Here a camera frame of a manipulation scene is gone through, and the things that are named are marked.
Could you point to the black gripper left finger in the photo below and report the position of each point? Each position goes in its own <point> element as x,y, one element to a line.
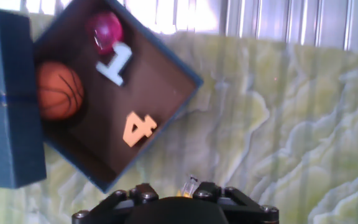
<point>110,205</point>

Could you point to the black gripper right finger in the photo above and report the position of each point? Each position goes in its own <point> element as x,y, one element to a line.
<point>244,208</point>

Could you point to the yellow teal clear brick stack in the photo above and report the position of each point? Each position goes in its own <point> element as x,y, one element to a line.
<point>190,188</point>

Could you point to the dark blue gift box base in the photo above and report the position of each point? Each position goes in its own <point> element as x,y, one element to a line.
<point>135,87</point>

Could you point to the light blue number one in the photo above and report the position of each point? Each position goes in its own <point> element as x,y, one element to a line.
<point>117,63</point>

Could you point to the dark blue ribboned box lid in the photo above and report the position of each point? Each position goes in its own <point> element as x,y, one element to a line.
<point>8,124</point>

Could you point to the tan wooden number four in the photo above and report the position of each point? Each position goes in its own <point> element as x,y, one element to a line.
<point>135,130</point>

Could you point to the green marble pattern mat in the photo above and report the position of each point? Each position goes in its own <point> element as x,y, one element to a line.
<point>275,124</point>

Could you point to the orange toy basketball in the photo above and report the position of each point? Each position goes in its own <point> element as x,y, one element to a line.
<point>57,90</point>

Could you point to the pink translucent plastic toy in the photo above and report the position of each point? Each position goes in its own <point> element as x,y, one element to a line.
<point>106,31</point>

